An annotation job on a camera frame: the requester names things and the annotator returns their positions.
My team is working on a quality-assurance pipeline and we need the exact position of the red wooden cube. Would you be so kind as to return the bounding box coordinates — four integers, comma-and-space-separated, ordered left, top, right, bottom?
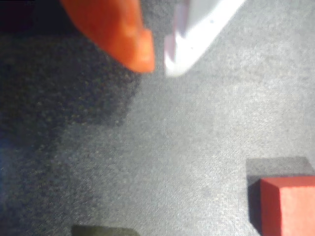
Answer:
259, 176, 315, 236

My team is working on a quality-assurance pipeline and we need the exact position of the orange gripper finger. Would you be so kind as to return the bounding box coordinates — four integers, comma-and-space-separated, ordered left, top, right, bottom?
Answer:
60, 0, 156, 74

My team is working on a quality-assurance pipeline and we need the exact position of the yellow wooden cube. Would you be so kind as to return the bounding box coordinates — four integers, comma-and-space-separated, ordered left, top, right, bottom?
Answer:
71, 225, 140, 236

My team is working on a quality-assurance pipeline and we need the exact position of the dark grey table mat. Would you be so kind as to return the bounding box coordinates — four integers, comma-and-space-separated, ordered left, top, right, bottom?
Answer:
0, 0, 315, 236

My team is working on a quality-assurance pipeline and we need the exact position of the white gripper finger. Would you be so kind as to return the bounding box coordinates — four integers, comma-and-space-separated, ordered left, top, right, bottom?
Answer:
163, 0, 247, 77

